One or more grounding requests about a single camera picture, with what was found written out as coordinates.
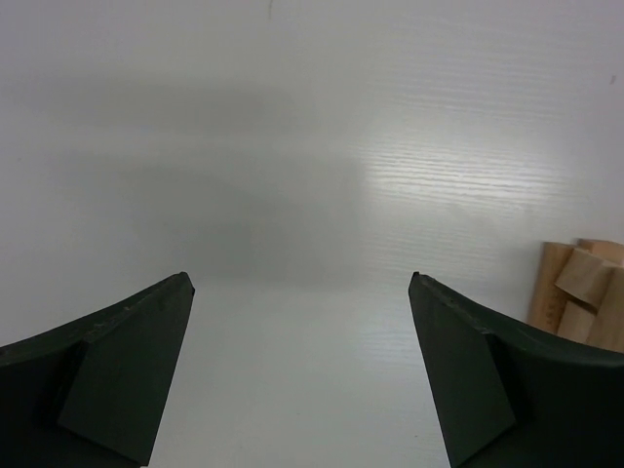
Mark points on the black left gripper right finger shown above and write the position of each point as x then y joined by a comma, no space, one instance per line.
510,395

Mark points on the small light wood cube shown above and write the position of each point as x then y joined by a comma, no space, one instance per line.
586,277

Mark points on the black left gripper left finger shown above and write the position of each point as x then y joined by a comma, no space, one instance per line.
92,393

